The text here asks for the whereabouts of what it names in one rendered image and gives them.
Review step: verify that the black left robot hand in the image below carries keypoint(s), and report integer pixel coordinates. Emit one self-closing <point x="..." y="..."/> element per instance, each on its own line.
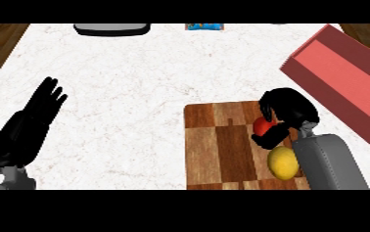
<point x="30" y="125"/>

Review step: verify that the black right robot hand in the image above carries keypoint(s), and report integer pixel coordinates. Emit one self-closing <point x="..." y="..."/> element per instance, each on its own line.
<point x="290" y="107"/>

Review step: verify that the red tomato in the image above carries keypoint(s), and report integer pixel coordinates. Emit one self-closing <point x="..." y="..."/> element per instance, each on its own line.
<point x="263" y="126"/>

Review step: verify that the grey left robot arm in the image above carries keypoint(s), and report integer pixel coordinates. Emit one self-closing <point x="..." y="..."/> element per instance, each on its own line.
<point x="17" y="178"/>

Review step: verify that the red cardboard box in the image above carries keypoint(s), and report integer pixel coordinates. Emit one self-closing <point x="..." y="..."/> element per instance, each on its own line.
<point x="332" y="72"/>

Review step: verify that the brown wooden cutting board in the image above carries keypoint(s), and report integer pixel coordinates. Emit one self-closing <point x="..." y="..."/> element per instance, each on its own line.
<point x="226" y="148"/>

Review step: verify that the yellow lemon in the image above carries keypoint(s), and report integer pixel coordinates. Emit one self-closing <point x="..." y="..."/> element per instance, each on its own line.
<point x="284" y="162"/>

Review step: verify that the blue orange packet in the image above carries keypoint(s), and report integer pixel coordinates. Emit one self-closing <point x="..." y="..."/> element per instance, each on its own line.
<point x="205" y="26"/>

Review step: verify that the grey black appliance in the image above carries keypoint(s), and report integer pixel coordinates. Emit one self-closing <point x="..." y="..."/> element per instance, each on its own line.
<point x="111" y="29"/>

